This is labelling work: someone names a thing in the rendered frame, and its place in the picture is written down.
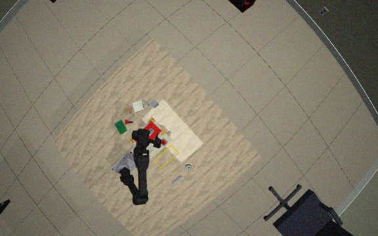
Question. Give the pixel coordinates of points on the green flat rectangular block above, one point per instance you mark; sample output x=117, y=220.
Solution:
x=120, y=127

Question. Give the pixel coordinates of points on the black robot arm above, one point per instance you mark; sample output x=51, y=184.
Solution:
x=140, y=195

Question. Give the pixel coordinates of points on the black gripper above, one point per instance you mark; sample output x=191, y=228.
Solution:
x=156, y=142

